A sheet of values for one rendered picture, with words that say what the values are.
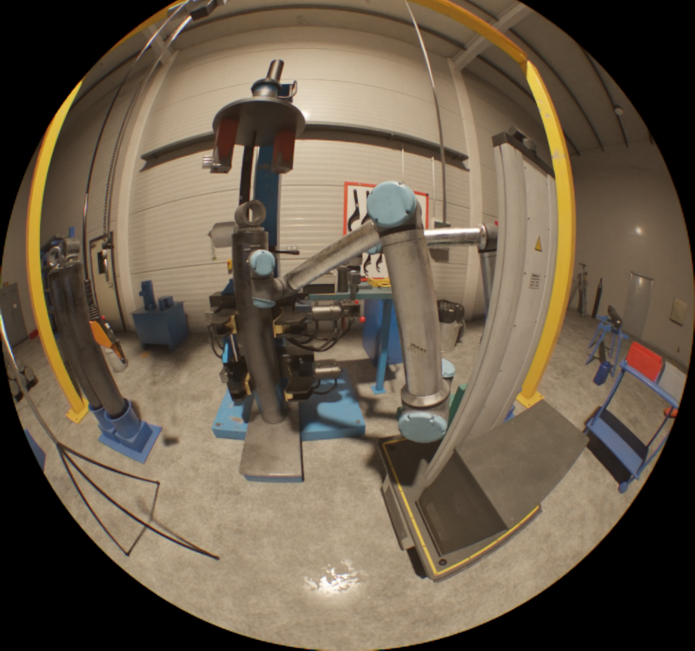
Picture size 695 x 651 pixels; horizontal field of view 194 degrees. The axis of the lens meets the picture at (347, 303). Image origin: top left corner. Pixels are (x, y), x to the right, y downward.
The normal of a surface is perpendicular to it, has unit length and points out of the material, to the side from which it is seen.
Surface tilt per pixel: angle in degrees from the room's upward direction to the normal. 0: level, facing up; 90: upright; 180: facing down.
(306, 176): 90
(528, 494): 0
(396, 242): 91
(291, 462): 0
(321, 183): 90
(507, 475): 0
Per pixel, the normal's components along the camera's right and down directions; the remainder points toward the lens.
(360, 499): 0.02, -0.96
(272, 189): 0.19, 0.28
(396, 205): -0.47, 0.11
